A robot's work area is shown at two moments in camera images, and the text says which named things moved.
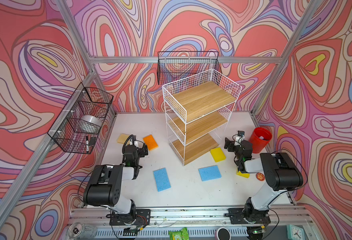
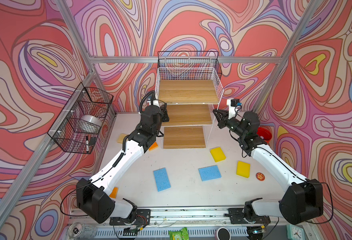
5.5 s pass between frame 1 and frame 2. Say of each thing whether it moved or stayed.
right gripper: moved
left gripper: moved
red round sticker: stayed
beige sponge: stayed
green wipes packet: stayed
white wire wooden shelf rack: moved
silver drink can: stayed
